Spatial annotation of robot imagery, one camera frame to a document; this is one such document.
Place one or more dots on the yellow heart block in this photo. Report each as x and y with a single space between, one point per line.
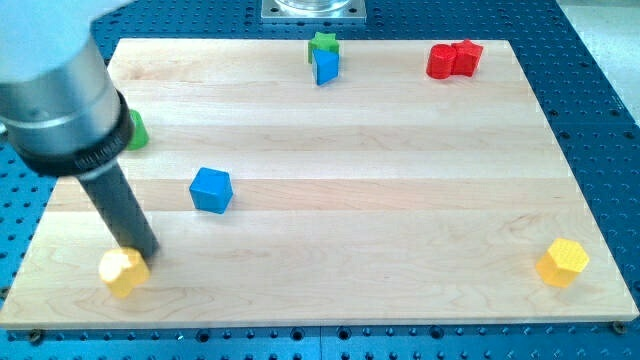
122 270

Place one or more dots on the yellow hexagon block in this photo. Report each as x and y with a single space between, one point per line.
563 261

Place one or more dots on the wooden board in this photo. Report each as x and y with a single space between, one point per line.
382 197

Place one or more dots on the blue cube block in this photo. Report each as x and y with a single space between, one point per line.
211 190

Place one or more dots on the blue triangle block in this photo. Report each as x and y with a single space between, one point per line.
325 66

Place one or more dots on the green star block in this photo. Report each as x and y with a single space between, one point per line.
322 41

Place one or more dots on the red cylinder block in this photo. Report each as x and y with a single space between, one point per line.
441 61

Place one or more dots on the green cylinder block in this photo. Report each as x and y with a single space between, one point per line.
140 137

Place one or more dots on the red star block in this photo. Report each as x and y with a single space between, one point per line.
468 55

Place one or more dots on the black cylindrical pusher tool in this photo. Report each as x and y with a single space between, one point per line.
112 196

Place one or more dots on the left board clamp screw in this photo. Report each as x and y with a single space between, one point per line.
35 336

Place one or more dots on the board clamp screw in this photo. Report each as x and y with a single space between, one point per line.
35 336
619 327

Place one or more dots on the right board clamp screw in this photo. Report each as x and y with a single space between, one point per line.
619 327

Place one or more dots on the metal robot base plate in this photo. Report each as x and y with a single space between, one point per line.
313 11

